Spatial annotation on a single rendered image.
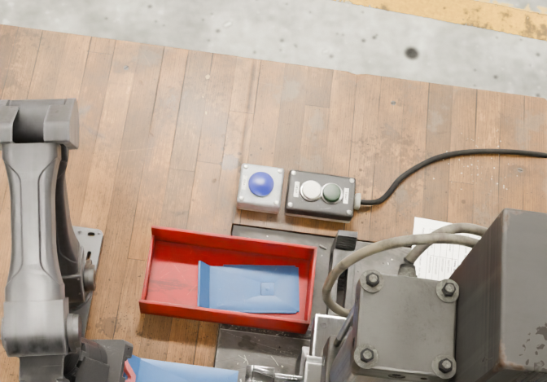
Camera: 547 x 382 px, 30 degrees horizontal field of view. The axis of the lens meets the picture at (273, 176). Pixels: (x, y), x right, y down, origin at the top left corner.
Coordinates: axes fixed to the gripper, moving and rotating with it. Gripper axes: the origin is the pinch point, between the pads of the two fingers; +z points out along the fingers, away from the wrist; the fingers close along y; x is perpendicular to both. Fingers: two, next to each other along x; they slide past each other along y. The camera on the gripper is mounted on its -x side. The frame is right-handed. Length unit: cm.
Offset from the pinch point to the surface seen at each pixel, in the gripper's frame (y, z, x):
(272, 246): 11.6, 14.6, 23.2
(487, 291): 59, -35, 1
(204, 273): 2.2, 11.7, 18.4
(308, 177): 14.2, 18.9, 36.0
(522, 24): 17, 134, 127
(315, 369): 29.2, -3.2, 1.1
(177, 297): -1.8, 11.2, 14.5
